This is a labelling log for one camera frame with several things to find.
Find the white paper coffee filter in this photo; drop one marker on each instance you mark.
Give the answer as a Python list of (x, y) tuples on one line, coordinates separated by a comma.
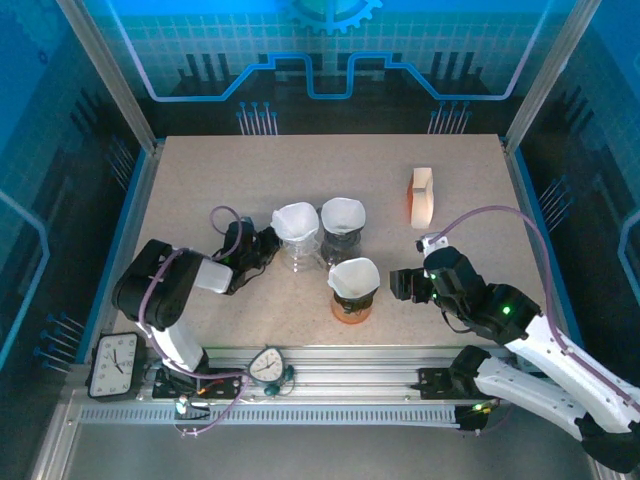
[(295, 220), (357, 275), (345, 215)]

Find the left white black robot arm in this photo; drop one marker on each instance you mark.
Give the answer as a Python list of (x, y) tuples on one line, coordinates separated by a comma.
[(160, 285)]

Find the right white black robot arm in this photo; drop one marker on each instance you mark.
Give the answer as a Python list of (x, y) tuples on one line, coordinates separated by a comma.
[(575, 360)]

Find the orange coffee filter box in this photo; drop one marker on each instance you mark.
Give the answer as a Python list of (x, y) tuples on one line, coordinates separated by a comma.
[(422, 200)]

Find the small green alarm clock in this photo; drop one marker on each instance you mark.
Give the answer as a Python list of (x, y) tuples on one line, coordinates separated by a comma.
[(265, 367)]

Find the small black control module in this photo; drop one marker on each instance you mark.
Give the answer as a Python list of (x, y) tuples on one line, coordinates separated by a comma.
[(472, 420), (192, 410)]

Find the printed blue acrylic side panel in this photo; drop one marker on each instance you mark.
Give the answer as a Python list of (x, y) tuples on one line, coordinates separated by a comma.
[(610, 150), (30, 150)]

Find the printed blue acrylic back panel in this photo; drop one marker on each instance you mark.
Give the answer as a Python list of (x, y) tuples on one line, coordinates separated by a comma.
[(200, 30)]

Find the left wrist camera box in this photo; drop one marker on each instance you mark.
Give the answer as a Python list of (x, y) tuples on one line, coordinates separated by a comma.
[(240, 235)]

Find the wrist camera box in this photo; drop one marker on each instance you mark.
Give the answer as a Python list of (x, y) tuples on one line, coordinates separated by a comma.
[(240, 235), (447, 267)]

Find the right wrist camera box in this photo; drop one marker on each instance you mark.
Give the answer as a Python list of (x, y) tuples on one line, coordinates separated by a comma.
[(447, 267)]

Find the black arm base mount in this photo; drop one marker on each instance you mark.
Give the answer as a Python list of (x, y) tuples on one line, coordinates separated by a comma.
[(225, 382), (435, 382)]

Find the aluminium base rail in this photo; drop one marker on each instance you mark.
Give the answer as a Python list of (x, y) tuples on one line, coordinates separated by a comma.
[(350, 372)]

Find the square black wall clock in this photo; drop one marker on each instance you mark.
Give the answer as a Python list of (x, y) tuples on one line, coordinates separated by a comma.
[(115, 365)]

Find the aluminium frame post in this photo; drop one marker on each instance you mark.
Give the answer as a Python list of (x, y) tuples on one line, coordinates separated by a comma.
[(543, 85), (118, 85)]

